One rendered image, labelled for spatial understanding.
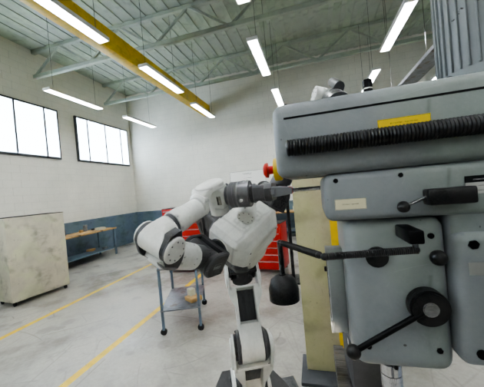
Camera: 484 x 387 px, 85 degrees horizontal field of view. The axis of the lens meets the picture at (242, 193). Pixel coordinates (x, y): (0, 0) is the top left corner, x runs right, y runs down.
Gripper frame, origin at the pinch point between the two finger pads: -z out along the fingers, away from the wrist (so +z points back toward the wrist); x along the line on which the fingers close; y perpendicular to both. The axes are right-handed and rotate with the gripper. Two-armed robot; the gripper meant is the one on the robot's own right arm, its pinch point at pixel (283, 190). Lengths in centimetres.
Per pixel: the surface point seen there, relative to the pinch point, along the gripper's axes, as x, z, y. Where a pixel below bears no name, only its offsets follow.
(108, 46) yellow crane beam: 355, 356, -305
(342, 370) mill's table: 28, -14, 77
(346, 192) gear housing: -27.1, -15.6, 0.9
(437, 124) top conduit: -31.6, -30.8, -9.9
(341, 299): -17.2, -13.6, 27.3
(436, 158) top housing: -27.6, -31.8, -4.2
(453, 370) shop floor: 177, -113, 171
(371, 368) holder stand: 15, -24, 66
